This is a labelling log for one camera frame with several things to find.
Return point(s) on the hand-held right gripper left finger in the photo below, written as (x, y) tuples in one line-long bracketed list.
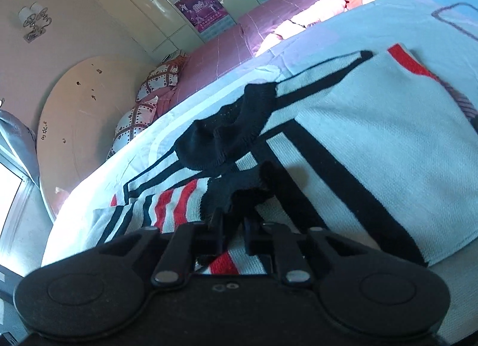
[(214, 234)]

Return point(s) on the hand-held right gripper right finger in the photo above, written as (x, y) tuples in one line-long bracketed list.
[(255, 237)]

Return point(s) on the white black red striped sweater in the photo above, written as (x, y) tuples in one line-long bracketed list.
[(373, 137)]

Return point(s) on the white patterned pillow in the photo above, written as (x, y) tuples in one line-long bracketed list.
[(160, 79), (134, 122)]

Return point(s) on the cream round headboard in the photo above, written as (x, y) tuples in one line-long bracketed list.
[(82, 114)]

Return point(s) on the pink quilted bedspread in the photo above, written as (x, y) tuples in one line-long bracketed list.
[(224, 55)]

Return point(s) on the red striped cushion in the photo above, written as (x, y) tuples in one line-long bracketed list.
[(175, 56)]

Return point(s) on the bright window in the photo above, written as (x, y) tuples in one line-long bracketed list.
[(9, 196)]

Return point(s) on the pale pink cloth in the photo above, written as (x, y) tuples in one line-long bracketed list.
[(298, 28)]

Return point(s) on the grey curtain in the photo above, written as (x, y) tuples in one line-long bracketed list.
[(18, 140)]

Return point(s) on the cream glossy wardrobe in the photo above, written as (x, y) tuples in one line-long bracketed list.
[(149, 6)]

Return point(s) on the light blue printed bed sheet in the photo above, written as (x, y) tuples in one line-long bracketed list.
[(392, 25)]

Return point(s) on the purple wall poster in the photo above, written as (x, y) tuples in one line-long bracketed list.
[(201, 10)]

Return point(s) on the silver wall lamp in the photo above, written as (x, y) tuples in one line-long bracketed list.
[(35, 21)]

